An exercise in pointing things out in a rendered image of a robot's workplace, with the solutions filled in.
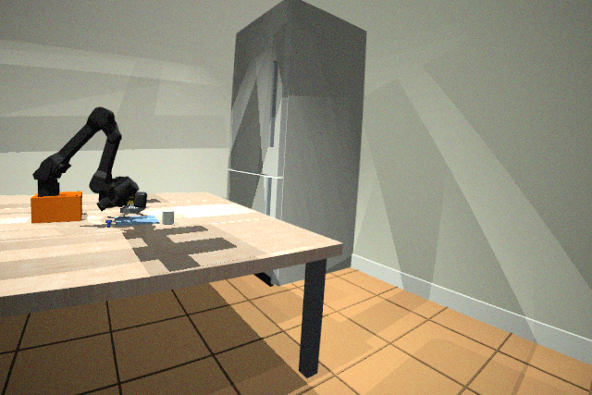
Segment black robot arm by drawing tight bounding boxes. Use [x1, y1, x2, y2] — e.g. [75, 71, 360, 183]
[32, 106, 139, 212]

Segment light blue flat mat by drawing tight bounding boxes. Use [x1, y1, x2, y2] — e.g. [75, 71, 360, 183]
[114, 215, 160, 227]

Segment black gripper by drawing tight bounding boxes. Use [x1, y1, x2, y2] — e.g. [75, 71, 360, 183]
[98, 190, 147, 208]

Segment white cylinder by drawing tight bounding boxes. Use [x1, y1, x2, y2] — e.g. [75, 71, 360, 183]
[162, 209, 175, 225]

